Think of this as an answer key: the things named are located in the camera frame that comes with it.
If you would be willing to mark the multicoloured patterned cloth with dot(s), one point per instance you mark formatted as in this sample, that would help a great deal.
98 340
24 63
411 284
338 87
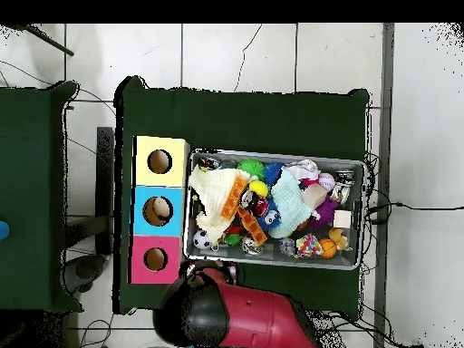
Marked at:
308 245

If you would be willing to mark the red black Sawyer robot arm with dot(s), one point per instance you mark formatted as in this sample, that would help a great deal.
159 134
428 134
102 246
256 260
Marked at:
253 315

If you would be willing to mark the wooden box with three holes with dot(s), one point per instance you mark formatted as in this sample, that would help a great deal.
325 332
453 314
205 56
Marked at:
170 224

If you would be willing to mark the shallow mesh bin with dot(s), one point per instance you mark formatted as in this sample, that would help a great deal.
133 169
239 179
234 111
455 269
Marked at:
348 261

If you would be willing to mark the orange plastic brick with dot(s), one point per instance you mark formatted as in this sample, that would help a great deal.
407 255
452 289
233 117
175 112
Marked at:
233 198
252 226

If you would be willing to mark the cream knitted cloth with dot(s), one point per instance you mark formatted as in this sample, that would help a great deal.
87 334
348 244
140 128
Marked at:
212 192

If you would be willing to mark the yellow ball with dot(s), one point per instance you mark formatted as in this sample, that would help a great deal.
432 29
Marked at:
258 188

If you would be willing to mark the green spiky ball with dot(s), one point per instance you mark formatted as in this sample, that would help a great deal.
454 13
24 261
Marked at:
251 168

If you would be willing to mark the blue spiky ball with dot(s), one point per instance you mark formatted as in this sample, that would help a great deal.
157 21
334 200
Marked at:
272 173

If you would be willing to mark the black white soccer ball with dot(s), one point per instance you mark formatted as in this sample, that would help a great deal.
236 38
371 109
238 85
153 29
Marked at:
201 240

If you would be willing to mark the mint knitted cloth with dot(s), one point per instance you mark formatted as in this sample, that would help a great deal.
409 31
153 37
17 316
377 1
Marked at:
290 206

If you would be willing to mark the dark green tablecloth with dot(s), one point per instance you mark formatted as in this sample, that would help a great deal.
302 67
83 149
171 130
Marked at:
253 123

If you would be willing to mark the white baseball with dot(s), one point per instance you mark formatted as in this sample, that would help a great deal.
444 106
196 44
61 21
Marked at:
327 182

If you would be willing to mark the orange basketball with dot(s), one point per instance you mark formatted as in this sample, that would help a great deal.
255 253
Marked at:
328 248

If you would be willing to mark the green covered side table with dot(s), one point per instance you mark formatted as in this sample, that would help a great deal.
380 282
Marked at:
29 181

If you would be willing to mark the dark grey rod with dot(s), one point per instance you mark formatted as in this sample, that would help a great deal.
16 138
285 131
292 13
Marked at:
54 44

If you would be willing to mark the blue plastic cup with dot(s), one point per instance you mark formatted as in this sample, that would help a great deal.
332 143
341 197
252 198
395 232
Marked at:
3 230

